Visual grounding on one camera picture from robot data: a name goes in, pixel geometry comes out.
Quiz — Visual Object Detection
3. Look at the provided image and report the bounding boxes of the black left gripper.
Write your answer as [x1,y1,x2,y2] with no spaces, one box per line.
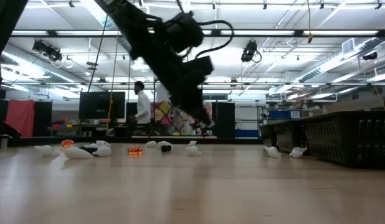
[148,52,213,126]

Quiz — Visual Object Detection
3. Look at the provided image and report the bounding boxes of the black cabinet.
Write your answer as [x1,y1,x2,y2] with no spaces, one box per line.
[212,101,235,139]

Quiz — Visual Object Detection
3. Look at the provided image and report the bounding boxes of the colourful patchwork quilt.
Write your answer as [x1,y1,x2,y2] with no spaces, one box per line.
[151,101,214,136]

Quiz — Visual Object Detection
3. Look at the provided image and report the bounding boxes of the blue storage box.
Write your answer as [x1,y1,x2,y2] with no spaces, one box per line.
[235,129,259,138]

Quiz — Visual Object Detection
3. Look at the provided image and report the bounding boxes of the person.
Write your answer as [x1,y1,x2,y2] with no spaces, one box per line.
[128,80,153,135]

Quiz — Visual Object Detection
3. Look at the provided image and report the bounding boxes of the black perforated plastic basket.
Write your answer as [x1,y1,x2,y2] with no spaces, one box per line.
[281,119,310,154]
[300,110,385,169]
[260,123,287,149]

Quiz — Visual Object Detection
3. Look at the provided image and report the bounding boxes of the blue storage bins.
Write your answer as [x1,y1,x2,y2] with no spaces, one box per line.
[269,109,302,120]

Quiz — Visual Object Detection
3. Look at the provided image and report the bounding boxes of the black monitor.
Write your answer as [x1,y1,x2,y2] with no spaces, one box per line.
[78,91,126,120]

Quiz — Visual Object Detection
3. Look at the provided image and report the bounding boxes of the overhead rig light bar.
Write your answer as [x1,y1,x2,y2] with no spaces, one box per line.
[10,29,385,39]

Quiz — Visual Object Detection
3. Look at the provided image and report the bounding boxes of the black partition panel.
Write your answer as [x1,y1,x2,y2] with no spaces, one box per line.
[35,100,53,138]

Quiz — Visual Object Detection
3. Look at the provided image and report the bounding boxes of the grey air vent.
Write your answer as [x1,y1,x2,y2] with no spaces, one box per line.
[341,39,355,55]

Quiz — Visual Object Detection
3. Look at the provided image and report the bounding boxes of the red cloth panel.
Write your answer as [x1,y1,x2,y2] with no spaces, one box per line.
[5,99,36,138]

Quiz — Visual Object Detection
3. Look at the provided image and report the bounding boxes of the black ceiling fixture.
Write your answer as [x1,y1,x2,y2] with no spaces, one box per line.
[362,51,379,62]

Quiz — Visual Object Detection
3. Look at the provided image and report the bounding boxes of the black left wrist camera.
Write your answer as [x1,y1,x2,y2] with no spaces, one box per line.
[181,55,214,80]

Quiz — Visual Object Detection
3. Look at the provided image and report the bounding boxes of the black ceiling camera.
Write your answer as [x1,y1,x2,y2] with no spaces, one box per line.
[240,39,262,63]

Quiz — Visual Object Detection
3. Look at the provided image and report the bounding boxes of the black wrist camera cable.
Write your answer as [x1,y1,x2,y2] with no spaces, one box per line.
[195,20,234,59]

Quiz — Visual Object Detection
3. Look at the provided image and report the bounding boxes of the yellow hanging cable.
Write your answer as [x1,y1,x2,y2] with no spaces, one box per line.
[306,0,314,44]

